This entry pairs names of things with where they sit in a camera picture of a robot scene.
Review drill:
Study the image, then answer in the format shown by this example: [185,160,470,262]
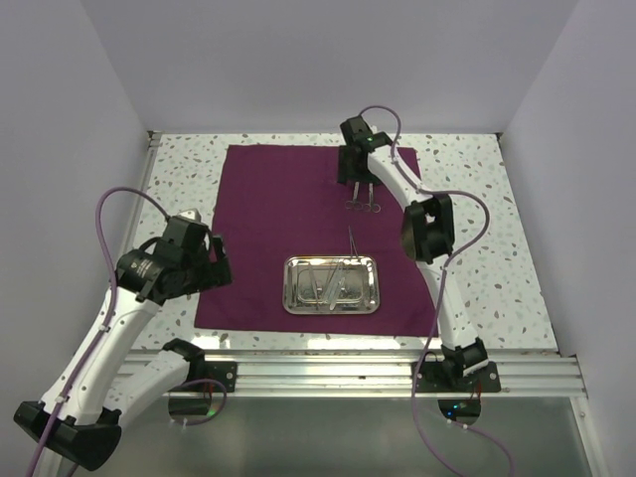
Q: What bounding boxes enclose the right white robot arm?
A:
[338,115,488,391]

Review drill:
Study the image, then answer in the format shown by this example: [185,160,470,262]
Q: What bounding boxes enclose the steel forceps in tray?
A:
[308,264,326,304]

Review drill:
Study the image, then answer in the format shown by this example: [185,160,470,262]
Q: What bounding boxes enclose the aluminium left rail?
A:
[74,129,161,359]

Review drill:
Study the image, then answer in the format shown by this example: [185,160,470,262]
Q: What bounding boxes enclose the steel scissors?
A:
[345,182,364,211]
[363,183,382,214]

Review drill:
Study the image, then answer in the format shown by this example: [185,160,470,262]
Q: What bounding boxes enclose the steel instrument tray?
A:
[282,255,381,315]

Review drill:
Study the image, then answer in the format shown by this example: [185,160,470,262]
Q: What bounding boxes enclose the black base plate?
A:
[410,351,502,394]
[187,359,239,394]

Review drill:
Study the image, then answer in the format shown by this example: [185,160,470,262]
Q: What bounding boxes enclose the aluminium rail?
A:
[74,129,161,359]
[205,350,586,398]

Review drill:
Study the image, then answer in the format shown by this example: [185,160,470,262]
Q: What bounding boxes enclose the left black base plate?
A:
[187,359,239,394]

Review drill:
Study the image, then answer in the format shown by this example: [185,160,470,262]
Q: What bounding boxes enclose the purple cloth wrap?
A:
[195,145,434,337]

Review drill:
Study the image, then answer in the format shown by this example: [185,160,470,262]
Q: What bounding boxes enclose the steel hemostat clamp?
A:
[348,226,359,257]

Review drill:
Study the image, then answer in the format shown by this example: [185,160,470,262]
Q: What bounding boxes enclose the aluminium front rail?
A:
[205,350,586,398]

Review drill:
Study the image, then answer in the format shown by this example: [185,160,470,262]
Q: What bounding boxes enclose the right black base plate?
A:
[410,351,502,394]

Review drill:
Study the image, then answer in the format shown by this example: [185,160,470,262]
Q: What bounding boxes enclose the steel tweezers in tray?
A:
[321,261,344,304]

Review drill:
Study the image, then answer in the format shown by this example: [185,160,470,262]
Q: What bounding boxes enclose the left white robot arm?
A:
[14,209,232,471]

